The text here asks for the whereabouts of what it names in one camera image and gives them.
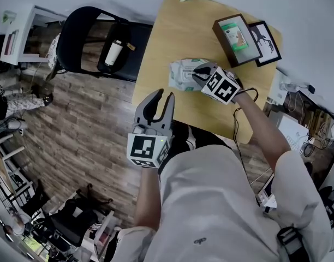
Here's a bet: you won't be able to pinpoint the person's white shirt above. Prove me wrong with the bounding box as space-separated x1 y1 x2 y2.
104 145 334 262

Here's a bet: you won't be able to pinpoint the white wire grid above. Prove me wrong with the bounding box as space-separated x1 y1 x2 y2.
285 135 315 156

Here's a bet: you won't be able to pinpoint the person's right forearm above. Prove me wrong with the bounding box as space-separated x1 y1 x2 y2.
234 91 292 172

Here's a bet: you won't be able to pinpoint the white bottle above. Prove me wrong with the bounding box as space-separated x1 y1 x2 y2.
104 39 123 67

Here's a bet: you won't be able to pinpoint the white box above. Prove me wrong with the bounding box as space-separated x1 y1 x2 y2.
269 110 310 153

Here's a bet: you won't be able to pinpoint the white microwave appliance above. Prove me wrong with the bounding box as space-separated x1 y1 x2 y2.
258 173 278 214

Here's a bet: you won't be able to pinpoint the white cabinet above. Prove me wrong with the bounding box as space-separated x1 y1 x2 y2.
0 4 68 65

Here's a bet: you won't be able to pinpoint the white radiator unit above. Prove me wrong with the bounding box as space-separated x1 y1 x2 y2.
266 69 293 106

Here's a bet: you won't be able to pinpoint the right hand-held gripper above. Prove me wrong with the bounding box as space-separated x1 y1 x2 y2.
192 62 241 105

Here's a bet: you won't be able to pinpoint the green tissue packet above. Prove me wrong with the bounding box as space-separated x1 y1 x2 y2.
220 22 250 52

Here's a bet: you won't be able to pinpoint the person's left forearm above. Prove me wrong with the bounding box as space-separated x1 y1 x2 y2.
134 166 163 232

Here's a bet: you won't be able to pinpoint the crate of cables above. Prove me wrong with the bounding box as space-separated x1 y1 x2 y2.
306 105 334 150

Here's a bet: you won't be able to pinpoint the small green plant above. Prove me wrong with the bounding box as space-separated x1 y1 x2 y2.
2 10 17 25

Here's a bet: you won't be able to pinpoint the black harness strap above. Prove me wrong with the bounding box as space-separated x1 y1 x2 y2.
276 226 305 262

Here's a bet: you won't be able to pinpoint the red books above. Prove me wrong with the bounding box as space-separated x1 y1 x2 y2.
3 30 19 56

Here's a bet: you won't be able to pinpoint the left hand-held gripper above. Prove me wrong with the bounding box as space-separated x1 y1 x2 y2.
127 88 176 169

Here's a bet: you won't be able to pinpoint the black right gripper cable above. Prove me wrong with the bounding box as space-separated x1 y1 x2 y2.
231 87 259 202

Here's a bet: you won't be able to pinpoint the black backpack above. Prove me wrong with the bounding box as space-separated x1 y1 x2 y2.
48 184 114 247

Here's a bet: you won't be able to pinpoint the person's left leg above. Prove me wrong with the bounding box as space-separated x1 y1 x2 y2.
166 120 196 163

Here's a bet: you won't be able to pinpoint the round patterned cushion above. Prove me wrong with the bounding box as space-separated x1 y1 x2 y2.
46 34 62 71

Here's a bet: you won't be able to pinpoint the dark wooden box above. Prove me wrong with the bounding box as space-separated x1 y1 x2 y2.
212 13 263 68

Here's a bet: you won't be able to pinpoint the black framed antler picture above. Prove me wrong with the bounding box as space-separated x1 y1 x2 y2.
248 20 282 68

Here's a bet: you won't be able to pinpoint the person's right leg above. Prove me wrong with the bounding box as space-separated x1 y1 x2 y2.
188 124 232 150

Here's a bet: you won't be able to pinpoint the black folding chair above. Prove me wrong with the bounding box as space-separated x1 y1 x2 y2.
51 6 154 82

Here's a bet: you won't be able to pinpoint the person's leg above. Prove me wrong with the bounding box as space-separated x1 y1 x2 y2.
166 120 196 163
188 124 232 150

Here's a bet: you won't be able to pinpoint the white wet wipes pack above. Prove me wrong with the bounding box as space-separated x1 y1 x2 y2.
168 58 219 92

